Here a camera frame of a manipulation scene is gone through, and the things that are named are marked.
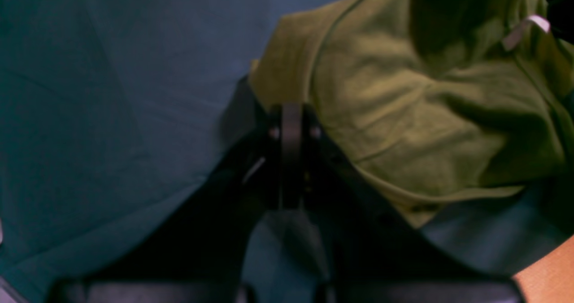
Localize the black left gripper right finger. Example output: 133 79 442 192
291 104 525 303

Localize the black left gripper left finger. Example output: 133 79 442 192
49 104 292 303

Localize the olive green t-shirt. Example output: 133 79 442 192
248 0 573 228

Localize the blue table cloth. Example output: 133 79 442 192
0 0 574 303

